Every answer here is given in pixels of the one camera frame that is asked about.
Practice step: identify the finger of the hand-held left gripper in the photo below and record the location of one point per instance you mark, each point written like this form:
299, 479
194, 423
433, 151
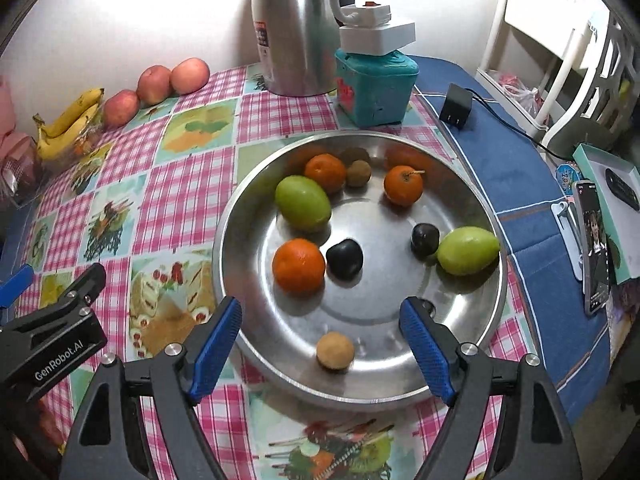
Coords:
15, 285
82, 290

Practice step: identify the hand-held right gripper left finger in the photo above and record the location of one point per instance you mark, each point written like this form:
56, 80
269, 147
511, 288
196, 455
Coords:
215, 350

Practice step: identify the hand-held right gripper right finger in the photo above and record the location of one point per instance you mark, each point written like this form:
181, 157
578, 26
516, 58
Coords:
427, 350

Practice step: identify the stainless steel basin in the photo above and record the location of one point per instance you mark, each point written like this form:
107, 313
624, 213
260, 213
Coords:
370, 320

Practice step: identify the brown longan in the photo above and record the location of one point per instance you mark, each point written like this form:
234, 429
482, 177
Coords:
358, 173
335, 351

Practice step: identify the orange tangerine with stem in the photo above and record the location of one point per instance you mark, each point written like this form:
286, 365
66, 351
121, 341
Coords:
402, 186

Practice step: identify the pink checkered fruit-print tablecloth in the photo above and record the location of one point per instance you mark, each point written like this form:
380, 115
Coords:
190, 185

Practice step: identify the yellow banana bunch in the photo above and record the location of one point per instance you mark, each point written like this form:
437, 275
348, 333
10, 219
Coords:
65, 127

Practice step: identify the red apple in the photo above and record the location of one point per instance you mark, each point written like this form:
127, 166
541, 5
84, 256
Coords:
154, 85
121, 107
190, 76

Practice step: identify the white phone stand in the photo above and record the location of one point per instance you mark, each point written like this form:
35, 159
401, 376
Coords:
562, 215

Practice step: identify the smartphone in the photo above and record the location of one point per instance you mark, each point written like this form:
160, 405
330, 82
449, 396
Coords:
595, 250

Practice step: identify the blue table cloth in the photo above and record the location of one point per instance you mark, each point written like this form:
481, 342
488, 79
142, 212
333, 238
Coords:
500, 160

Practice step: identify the round blue cartoon sticker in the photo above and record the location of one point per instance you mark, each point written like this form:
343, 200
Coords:
568, 178

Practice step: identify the black power adapter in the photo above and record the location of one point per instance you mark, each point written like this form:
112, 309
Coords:
456, 110

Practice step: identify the green cardboard box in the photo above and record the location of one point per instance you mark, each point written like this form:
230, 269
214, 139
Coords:
592, 160

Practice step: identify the black oval device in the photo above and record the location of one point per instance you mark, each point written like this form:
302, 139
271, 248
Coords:
622, 187

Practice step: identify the teal box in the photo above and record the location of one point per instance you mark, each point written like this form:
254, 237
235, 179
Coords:
380, 95

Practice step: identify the pink plastic bag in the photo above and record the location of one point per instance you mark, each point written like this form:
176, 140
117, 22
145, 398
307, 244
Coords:
515, 90

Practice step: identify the white plastic chair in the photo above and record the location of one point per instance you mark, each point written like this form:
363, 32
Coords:
565, 75

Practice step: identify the white power adapter block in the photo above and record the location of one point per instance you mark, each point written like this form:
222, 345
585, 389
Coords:
375, 40

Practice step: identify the stainless steel thermos jug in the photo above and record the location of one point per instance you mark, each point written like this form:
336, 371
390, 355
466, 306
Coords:
300, 25

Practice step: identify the white plug adapter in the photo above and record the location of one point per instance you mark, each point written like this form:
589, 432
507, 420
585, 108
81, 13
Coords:
370, 14

